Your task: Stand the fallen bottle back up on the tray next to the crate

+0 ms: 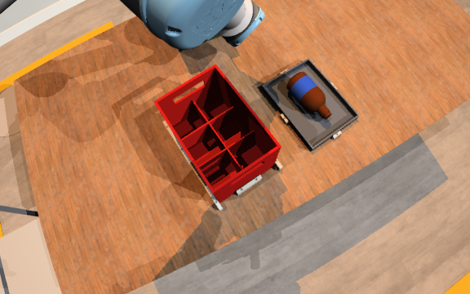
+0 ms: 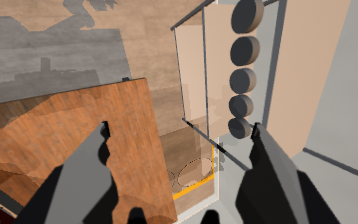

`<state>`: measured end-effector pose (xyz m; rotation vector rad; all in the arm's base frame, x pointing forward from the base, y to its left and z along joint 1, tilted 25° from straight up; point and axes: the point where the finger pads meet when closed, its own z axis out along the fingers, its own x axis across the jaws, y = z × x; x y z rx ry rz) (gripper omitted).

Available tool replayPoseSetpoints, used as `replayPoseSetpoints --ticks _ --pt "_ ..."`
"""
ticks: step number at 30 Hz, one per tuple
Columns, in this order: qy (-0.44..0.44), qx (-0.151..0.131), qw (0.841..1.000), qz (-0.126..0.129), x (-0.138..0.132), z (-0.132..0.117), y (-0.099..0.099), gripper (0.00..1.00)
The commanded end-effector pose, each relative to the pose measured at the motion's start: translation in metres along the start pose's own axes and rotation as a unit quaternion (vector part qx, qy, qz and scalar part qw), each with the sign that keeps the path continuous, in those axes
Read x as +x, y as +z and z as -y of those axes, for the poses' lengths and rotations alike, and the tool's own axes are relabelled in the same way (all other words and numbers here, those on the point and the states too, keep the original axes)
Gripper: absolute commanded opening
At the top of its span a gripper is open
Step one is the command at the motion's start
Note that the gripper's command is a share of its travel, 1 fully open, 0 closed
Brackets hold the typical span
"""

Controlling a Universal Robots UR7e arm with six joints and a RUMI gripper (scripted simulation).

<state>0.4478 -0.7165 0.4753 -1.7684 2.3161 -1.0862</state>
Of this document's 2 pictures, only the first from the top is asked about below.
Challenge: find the red divided crate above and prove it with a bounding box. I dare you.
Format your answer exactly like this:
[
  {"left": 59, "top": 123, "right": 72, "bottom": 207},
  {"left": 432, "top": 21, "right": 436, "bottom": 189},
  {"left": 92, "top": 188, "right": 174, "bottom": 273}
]
[{"left": 161, "top": 77, "right": 281, "bottom": 203}]

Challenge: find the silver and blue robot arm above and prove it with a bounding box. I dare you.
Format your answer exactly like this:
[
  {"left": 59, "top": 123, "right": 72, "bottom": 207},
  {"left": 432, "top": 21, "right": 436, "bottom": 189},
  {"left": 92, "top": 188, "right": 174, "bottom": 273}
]
[{"left": 120, "top": 0, "right": 265, "bottom": 50}]

